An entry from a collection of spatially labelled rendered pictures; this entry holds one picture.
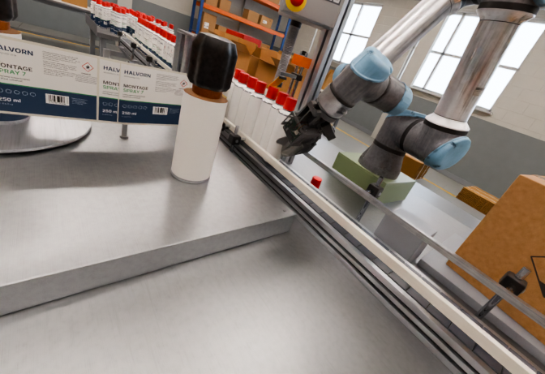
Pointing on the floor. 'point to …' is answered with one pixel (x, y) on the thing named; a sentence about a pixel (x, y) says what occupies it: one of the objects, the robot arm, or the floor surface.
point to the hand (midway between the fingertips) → (285, 152)
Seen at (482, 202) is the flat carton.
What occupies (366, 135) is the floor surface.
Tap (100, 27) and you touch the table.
